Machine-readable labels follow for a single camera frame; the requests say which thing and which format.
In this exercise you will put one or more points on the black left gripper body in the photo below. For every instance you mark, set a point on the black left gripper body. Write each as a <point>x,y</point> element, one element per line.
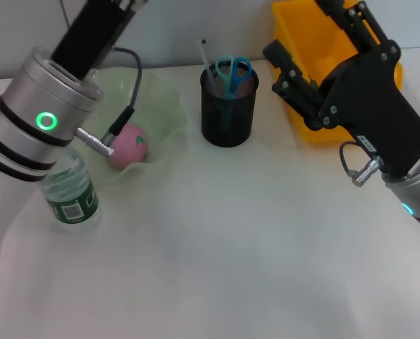
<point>89,35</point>

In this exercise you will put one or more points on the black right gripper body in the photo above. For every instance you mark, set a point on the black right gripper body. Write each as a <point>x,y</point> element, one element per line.
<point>372,106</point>

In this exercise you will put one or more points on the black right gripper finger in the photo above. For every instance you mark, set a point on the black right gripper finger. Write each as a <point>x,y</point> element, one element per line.
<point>365,28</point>
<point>298,88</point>

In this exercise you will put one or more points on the blue capped scissors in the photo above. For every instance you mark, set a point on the blue capped scissors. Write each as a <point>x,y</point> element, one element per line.
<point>232,77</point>

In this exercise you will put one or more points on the transparent plastic ruler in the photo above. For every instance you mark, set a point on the transparent plastic ruler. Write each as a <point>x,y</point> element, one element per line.
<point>208,60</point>

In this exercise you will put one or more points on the pink toy peach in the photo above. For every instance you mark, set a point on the pink toy peach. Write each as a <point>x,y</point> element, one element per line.
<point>132,148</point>

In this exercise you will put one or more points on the clear green-label water bottle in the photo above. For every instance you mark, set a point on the clear green-label water bottle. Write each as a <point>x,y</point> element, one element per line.
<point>72,208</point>

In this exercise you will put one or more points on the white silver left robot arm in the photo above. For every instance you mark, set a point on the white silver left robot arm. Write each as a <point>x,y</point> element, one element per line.
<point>29,116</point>

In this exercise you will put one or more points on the black mesh pen holder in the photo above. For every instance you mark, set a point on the black mesh pen holder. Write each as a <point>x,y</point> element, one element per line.
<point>227,120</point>

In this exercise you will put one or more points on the pale green glass fruit plate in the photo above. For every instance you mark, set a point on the pale green glass fruit plate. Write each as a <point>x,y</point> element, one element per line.
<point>160,106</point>

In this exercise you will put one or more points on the yellow plastic bin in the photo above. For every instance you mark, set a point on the yellow plastic bin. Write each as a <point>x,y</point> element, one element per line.
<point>312,39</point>

